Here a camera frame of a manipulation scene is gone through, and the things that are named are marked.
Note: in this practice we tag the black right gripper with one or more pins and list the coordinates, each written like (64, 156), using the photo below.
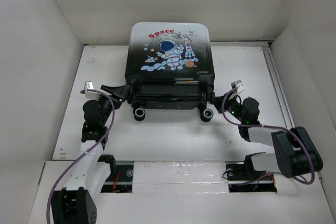
(216, 101)

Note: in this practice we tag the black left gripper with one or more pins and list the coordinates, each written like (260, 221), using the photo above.
(118, 93)

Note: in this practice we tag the black white space suitcase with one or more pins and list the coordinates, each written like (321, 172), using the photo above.
(170, 67)

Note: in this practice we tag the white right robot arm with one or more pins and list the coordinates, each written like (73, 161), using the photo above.
(295, 152)

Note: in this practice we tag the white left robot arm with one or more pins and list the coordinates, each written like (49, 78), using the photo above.
(73, 196)

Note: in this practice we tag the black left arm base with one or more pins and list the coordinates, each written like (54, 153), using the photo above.
(120, 179)

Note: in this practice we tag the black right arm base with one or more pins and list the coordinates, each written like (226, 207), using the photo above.
(243, 178)

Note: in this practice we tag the white foam base cover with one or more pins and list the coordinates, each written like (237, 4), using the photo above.
(192, 177)

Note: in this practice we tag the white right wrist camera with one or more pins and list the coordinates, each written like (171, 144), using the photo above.
(237, 86)

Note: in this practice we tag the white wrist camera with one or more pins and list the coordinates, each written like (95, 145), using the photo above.
(88, 90)
(237, 86)

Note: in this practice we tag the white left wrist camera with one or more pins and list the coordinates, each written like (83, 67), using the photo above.
(88, 90)

